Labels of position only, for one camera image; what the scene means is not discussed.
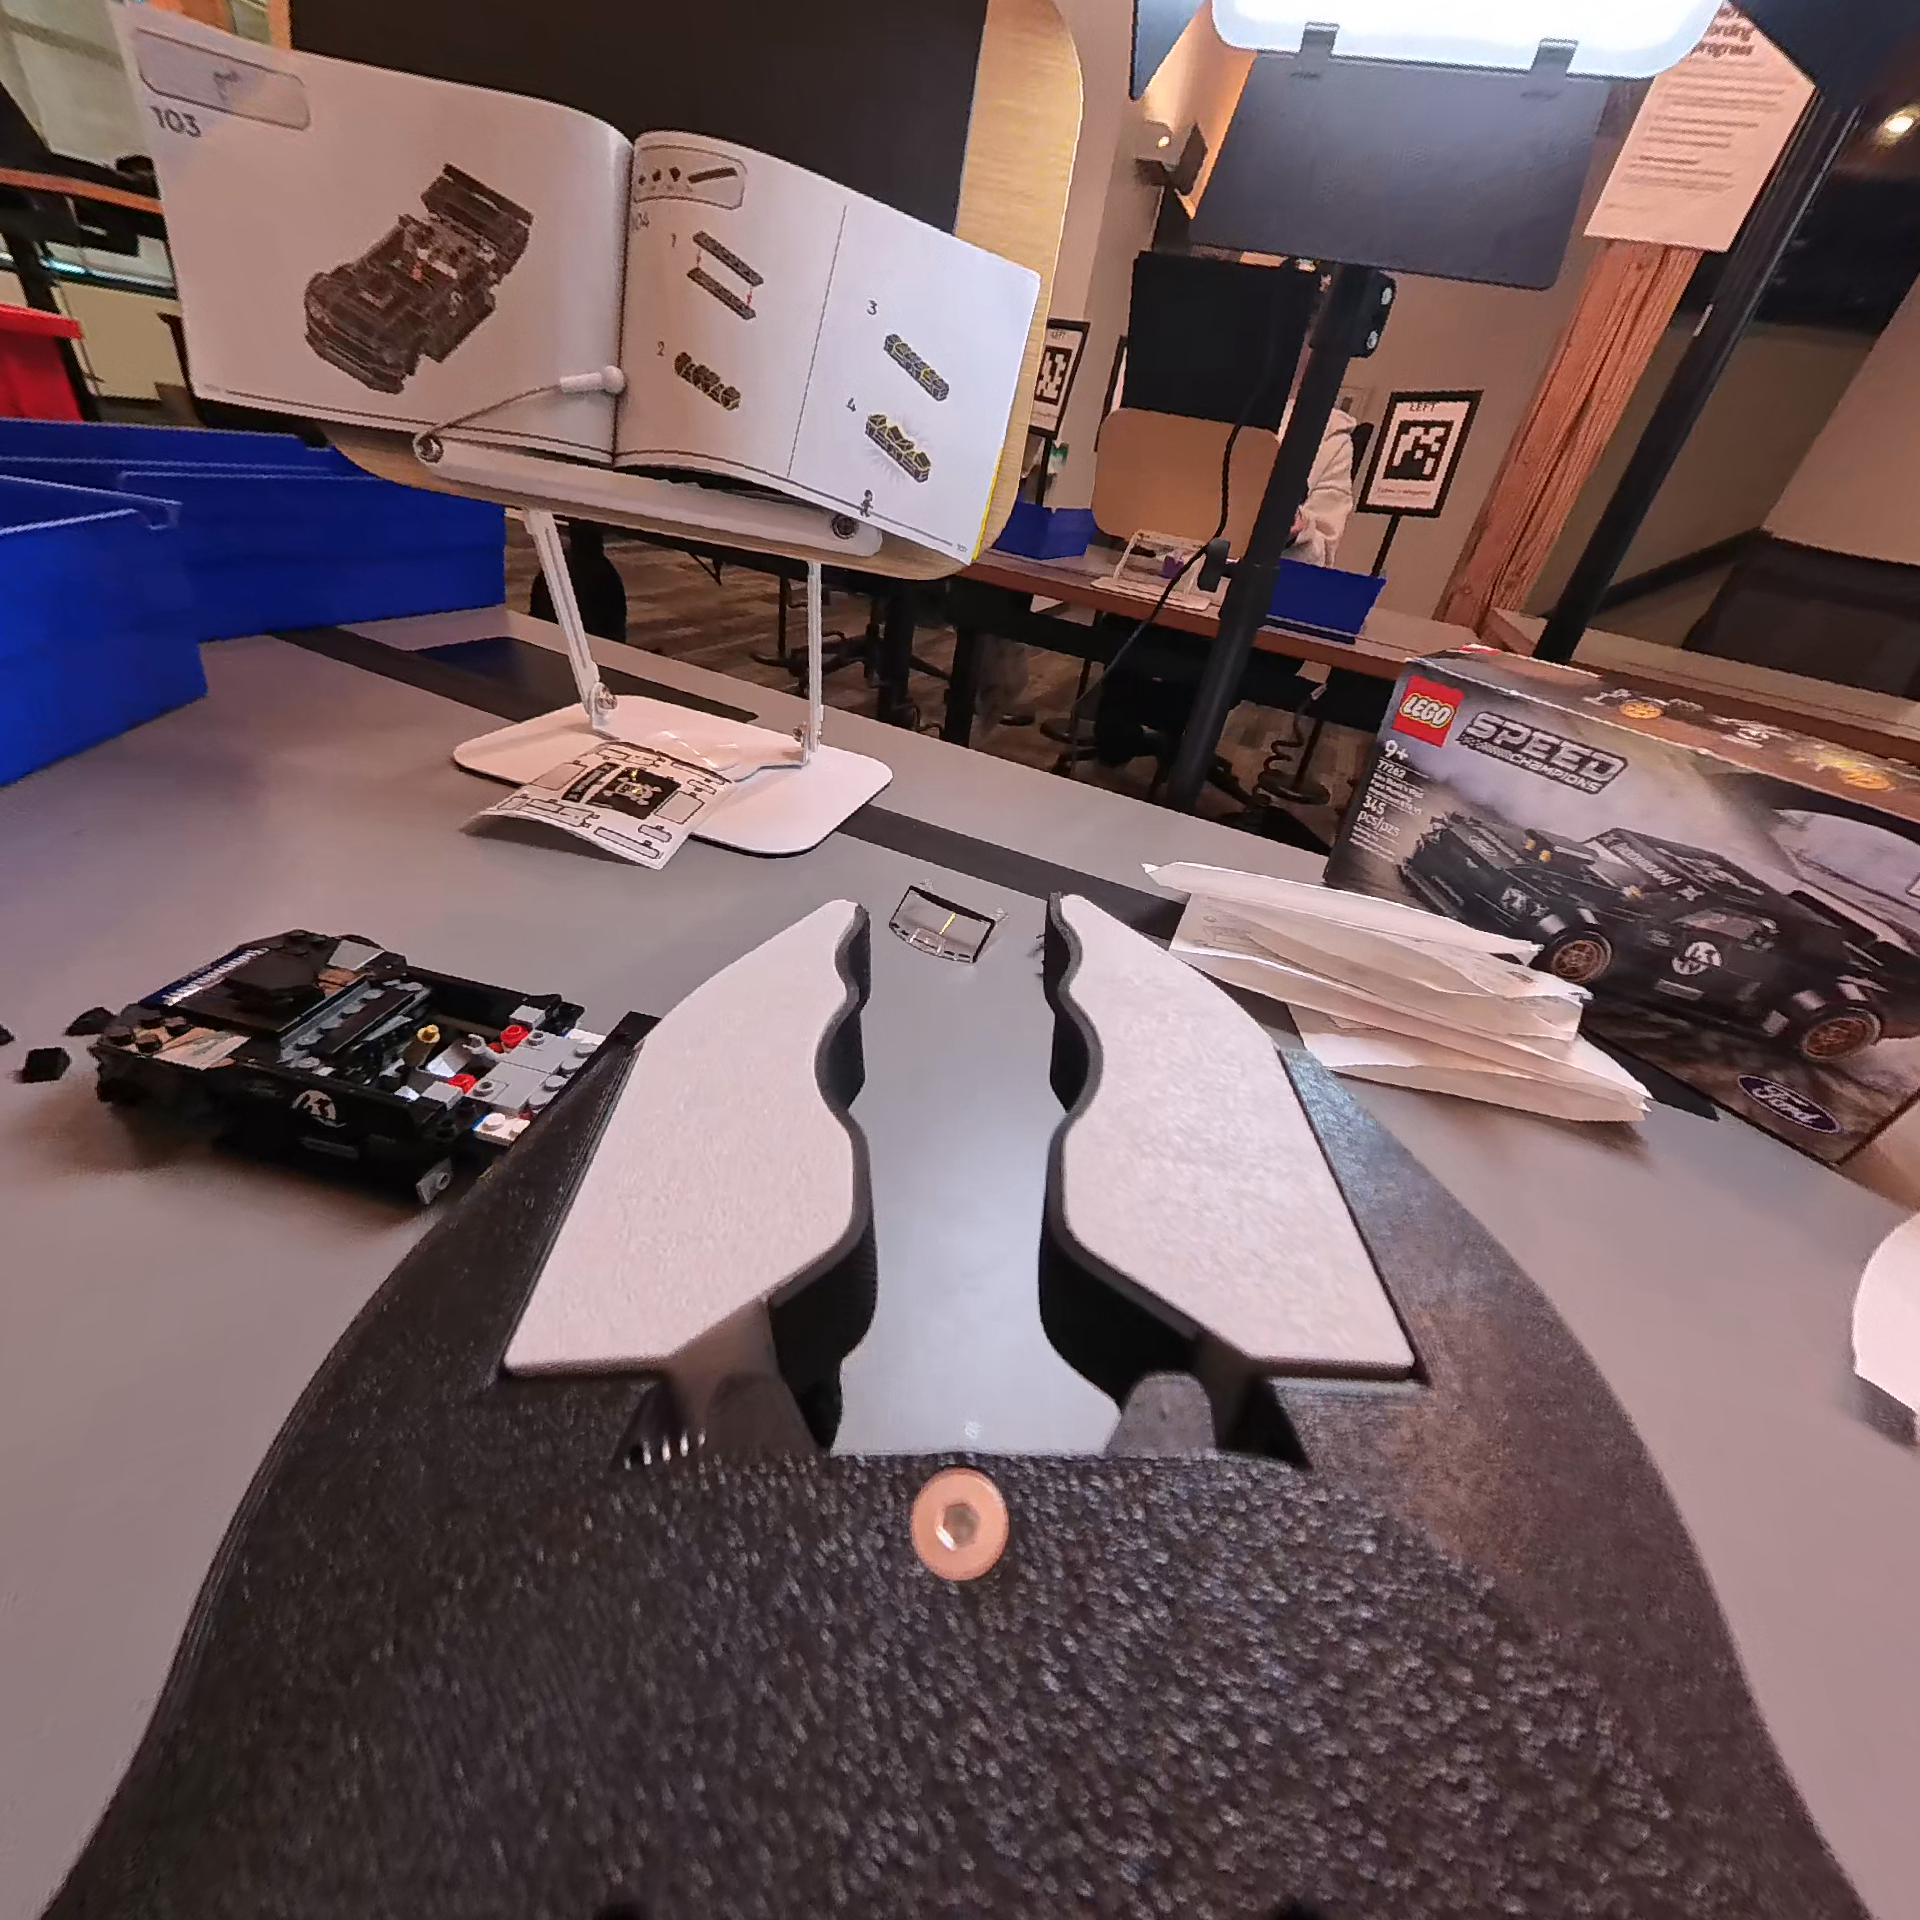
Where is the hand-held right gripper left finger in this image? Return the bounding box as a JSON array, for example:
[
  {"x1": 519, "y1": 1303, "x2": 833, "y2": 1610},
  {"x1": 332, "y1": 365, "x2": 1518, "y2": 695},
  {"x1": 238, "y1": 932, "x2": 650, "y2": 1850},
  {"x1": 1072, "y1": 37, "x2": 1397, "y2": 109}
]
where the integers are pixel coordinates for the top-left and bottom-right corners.
[{"x1": 499, "y1": 900, "x2": 877, "y2": 1391}]

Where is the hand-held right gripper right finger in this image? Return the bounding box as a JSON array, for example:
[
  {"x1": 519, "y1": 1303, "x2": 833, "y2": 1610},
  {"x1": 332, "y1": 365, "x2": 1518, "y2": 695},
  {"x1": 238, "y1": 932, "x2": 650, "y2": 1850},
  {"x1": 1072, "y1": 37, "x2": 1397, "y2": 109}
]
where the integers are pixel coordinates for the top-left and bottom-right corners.
[{"x1": 1048, "y1": 900, "x2": 1419, "y2": 1391}]

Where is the black lego car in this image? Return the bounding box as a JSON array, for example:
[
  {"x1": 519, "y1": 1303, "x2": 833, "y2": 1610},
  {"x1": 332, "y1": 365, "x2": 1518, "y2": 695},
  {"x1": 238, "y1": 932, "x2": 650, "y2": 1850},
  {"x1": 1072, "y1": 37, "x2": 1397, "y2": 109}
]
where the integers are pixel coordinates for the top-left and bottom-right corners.
[{"x1": 89, "y1": 932, "x2": 623, "y2": 1210}]

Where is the sticker sheet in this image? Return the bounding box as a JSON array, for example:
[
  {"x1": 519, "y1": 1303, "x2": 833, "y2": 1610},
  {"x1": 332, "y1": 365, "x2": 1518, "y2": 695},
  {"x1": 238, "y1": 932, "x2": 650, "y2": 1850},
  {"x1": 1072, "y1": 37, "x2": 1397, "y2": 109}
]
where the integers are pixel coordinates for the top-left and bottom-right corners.
[{"x1": 467, "y1": 744, "x2": 736, "y2": 874}]

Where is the cluster of small black tiles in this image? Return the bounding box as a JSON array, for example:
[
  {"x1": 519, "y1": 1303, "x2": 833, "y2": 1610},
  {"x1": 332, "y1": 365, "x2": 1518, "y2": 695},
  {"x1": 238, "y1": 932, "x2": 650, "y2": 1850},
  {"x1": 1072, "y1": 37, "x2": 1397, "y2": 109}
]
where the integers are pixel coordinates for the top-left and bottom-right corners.
[{"x1": 12, "y1": 1004, "x2": 125, "y2": 1079}]

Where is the lego instruction booklet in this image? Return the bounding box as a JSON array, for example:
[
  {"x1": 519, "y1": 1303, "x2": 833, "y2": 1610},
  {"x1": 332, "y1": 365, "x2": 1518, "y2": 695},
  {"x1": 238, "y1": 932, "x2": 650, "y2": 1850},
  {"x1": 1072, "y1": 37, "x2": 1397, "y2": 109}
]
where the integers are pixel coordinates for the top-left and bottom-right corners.
[{"x1": 114, "y1": 0, "x2": 1048, "y2": 570}]

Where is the clear lego windshield piece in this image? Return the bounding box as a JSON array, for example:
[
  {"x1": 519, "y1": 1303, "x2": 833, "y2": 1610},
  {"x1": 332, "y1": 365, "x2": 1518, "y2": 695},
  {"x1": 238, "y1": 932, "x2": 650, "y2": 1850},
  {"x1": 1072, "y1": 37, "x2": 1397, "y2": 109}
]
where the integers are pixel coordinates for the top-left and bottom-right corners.
[{"x1": 888, "y1": 884, "x2": 1001, "y2": 971}]

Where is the lego set box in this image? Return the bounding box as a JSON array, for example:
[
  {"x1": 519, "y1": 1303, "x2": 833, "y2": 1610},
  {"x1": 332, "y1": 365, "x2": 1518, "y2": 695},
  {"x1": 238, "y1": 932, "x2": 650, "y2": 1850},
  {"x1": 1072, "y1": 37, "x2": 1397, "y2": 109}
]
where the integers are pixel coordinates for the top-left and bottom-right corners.
[{"x1": 1327, "y1": 655, "x2": 1920, "y2": 1171}]

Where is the white booklet stand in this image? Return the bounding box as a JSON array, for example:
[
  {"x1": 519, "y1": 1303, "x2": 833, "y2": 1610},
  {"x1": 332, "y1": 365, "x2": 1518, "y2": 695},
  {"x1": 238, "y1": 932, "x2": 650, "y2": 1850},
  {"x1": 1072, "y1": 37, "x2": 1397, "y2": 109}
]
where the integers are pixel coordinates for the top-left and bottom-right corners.
[{"x1": 417, "y1": 419, "x2": 897, "y2": 858}]

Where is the small blue bin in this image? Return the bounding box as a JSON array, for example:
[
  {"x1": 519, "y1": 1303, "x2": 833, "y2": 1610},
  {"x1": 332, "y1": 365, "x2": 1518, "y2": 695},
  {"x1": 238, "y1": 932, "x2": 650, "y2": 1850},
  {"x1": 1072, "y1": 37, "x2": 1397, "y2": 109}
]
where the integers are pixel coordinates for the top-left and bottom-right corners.
[{"x1": 1249, "y1": 550, "x2": 1389, "y2": 636}]

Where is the black tripod pole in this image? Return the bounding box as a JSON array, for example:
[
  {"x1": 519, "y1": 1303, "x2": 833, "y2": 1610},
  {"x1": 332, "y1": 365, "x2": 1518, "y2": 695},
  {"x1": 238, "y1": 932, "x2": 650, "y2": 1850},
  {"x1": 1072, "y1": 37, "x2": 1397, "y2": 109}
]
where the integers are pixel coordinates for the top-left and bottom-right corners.
[{"x1": 1158, "y1": 272, "x2": 1397, "y2": 813}]

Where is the tan chair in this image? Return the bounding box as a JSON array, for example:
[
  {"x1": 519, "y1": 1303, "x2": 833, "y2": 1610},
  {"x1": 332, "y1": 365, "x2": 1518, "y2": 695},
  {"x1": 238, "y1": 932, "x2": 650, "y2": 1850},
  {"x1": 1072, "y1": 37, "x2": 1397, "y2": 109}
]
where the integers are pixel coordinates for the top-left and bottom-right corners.
[{"x1": 1089, "y1": 404, "x2": 1283, "y2": 564}]

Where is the black white marker tag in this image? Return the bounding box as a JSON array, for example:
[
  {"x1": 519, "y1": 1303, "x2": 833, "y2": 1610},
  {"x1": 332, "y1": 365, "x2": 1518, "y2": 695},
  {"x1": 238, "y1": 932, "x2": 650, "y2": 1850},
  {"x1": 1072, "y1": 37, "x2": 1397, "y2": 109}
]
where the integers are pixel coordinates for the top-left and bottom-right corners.
[
  {"x1": 1357, "y1": 388, "x2": 1485, "y2": 520},
  {"x1": 1027, "y1": 313, "x2": 1089, "y2": 440}
]

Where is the black office chair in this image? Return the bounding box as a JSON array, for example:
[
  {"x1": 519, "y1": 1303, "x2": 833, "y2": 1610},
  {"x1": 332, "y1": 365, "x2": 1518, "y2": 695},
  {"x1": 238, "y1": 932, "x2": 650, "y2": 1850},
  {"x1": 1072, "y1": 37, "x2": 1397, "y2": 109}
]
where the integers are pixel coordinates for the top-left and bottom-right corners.
[{"x1": 1683, "y1": 540, "x2": 1920, "y2": 695}]

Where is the black light flap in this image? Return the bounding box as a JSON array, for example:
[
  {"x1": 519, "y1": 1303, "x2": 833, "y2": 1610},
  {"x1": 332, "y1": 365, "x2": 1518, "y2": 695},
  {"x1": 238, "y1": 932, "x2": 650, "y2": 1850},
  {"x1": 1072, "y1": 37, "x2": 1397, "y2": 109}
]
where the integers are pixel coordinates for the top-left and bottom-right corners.
[{"x1": 1186, "y1": 53, "x2": 1645, "y2": 292}]

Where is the red plastic bin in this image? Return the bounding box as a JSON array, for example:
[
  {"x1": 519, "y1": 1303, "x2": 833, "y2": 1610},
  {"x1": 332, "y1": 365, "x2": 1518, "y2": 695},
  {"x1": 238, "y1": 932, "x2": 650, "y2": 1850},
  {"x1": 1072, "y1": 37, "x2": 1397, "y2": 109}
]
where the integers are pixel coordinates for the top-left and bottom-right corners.
[{"x1": 0, "y1": 298, "x2": 89, "y2": 419}]

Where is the black flat panel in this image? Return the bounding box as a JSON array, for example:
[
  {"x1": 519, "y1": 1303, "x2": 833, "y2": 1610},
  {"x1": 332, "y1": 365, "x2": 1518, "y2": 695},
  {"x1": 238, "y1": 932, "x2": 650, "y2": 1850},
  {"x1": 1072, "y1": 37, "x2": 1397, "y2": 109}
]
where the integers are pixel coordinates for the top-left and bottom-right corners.
[{"x1": 284, "y1": 0, "x2": 1001, "y2": 230}]

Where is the white paper notice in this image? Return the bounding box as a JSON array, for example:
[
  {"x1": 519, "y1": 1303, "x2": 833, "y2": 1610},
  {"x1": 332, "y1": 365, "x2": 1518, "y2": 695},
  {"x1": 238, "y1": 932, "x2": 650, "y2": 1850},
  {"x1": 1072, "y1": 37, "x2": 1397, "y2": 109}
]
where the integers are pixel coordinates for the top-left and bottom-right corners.
[{"x1": 1579, "y1": 0, "x2": 1819, "y2": 250}]

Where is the bright studio light panel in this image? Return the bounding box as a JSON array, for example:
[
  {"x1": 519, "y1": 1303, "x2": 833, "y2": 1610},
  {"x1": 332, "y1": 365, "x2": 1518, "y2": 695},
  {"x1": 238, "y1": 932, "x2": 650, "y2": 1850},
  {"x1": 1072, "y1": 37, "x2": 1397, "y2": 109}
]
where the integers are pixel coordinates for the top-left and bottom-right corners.
[{"x1": 1199, "y1": 0, "x2": 1726, "y2": 78}]

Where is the white ring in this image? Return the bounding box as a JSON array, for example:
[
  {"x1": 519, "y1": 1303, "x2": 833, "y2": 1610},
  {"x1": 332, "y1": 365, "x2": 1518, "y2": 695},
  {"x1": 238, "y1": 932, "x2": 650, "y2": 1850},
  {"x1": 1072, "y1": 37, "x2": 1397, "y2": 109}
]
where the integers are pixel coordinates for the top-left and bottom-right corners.
[{"x1": 1853, "y1": 1210, "x2": 1920, "y2": 1417}]

